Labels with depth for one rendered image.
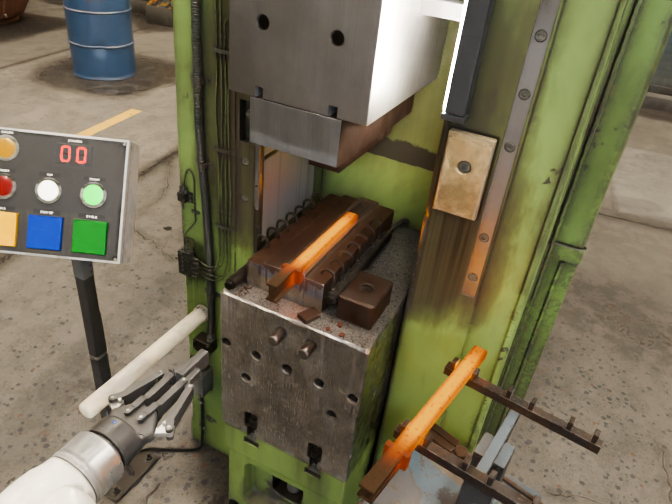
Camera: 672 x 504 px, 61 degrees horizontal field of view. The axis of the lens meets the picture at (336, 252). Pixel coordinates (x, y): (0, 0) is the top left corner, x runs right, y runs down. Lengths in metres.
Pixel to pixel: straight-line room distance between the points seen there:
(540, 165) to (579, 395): 1.71
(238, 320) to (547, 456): 1.45
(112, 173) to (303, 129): 0.48
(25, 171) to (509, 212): 1.05
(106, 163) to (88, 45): 4.48
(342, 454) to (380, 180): 0.74
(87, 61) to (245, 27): 4.80
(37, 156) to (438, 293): 0.95
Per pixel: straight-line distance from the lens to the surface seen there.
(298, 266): 1.26
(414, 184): 1.59
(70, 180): 1.41
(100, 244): 1.38
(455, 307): 1.31
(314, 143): 1.11
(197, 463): 2.15
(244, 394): 1.51
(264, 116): 1.15
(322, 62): 1.06
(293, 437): 1.52
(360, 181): 1.66
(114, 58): 5.85
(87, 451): 0.89
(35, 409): 2.44
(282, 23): 1.08
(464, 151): 1.13
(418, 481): 1.33
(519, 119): 1.11
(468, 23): 1.06
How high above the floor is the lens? 1.72
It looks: 33 degrees down
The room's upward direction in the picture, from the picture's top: 7 degrees clockwise
